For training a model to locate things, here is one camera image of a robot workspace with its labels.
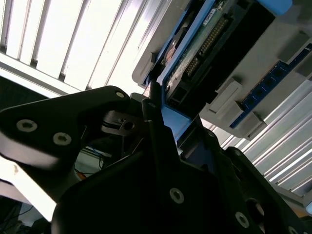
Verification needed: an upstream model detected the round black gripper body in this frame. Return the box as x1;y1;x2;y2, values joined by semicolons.
51;151;244;234

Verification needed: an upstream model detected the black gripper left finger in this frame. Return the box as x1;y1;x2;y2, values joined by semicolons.
0;81;188;221

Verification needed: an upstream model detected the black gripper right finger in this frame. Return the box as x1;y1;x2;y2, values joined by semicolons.
177;116;308;234

